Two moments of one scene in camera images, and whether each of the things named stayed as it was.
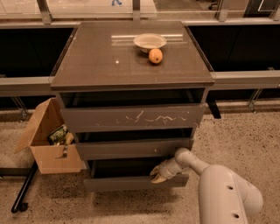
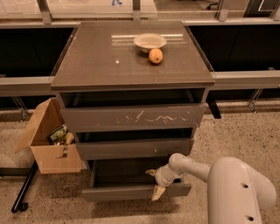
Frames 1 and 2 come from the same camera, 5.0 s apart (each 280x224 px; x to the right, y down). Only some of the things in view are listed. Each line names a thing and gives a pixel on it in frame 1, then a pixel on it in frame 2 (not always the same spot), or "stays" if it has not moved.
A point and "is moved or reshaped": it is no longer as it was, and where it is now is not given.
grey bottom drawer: [127, 174] is moved or reshaped
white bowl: [149, 41] stays
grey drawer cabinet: [126, 115] stays
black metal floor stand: [30, 171] stays
